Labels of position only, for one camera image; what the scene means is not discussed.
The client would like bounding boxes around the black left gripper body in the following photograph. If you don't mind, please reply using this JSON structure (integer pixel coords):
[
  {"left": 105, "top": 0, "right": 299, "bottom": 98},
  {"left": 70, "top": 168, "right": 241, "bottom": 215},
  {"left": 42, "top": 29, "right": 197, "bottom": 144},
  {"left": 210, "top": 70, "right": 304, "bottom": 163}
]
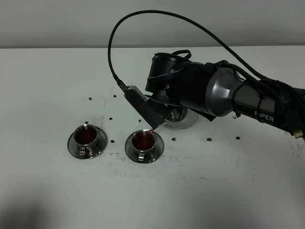
[{"left": 145, "top": 52, "right": 214, "bottom": 121}]

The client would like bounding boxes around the stainless steel teapot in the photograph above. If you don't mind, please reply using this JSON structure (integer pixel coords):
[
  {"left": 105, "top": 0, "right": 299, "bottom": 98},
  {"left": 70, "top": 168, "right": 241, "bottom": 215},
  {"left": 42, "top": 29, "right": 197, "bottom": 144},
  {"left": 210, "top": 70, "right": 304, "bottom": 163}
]
[{"left": 145, "top": 105, "right": 198, "bottom": 137}]

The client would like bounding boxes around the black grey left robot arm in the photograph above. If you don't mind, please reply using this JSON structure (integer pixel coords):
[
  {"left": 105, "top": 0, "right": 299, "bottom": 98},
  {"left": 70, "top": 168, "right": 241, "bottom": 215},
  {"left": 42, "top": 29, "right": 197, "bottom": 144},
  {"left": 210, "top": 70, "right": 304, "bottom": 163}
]
[{"left": 146, "top": 52, "right": 305, "bottom": 138}]

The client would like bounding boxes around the right stainless steel teacup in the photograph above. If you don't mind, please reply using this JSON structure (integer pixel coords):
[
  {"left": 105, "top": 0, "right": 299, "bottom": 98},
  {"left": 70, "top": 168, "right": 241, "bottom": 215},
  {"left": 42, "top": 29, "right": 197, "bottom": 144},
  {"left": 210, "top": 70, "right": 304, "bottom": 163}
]
[{"left": 131, "top": 130, "right": 156, "bottom": 163}]

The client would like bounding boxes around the stainless steel teacup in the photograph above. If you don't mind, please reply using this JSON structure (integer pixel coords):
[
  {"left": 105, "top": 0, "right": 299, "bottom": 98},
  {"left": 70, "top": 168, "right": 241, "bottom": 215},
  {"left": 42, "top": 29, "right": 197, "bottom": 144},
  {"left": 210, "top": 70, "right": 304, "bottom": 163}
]
[
  {"left": 72, "top": 124, "right": 98, "bottom": 159},
  {"left": 131, "top": 130, "right": 156, "bottom": 163}
]

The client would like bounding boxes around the right stainless steel saucer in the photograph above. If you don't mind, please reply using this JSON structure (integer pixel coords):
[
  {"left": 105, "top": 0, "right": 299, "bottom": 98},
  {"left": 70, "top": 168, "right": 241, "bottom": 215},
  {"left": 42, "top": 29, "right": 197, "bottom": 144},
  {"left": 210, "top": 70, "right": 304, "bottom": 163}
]
[{"left": 125, "top": 131, "right": 164, "bottom": 164}]

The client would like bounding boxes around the stainless steel saucer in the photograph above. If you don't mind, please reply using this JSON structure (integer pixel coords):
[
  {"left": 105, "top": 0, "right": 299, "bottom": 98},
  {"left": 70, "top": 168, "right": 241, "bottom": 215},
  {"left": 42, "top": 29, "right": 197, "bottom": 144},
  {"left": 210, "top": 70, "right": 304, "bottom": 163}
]
[
  {"left": 67, "top": 126, "right": 108, "bottom": 159},
  {"left": 125, "top": 131, "right": 164, "bottom": 164}
]

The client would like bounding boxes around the left stainless steel teacup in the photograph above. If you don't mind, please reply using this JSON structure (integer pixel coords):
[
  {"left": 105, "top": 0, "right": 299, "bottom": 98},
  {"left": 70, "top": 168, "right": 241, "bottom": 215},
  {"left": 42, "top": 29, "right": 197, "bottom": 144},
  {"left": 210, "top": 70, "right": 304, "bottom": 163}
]
[{"left": 72, "top": 124, "right": 98, "bottom": 159}]

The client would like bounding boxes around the left stainless steel saucer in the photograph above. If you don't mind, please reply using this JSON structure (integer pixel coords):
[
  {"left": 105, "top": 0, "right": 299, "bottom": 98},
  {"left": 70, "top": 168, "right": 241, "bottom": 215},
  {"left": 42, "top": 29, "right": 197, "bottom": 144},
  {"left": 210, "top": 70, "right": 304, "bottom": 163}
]
[{"left": 67, "top": 126, "right": 108, "bottom": 159}]

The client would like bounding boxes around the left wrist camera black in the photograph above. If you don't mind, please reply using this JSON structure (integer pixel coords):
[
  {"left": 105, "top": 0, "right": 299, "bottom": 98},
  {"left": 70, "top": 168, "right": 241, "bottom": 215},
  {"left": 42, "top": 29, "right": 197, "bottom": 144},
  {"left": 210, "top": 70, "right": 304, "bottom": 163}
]
[{"left": 124, "top": 85, "right": 174, "bottom": 130}]

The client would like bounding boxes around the black braided camera cable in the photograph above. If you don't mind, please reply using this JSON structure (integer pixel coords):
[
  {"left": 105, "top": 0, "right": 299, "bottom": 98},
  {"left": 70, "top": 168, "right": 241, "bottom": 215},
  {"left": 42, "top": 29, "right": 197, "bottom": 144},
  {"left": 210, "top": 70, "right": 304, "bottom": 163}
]
[{"left": 107, "top": 10, "right": 305, "bottom": 139}]

